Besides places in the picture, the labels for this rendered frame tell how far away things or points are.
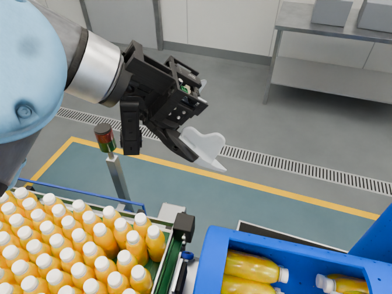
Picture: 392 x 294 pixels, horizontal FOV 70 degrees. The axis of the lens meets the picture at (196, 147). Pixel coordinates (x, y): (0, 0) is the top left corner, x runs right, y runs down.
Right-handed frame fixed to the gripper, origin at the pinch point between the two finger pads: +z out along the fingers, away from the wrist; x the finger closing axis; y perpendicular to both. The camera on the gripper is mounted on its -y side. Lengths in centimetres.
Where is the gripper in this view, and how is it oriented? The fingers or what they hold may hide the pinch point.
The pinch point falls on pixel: (213, 136)
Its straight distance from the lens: 47.7
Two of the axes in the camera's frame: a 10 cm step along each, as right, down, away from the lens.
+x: -1.8, -7.8, 6.0
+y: 6.4, -5.5, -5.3
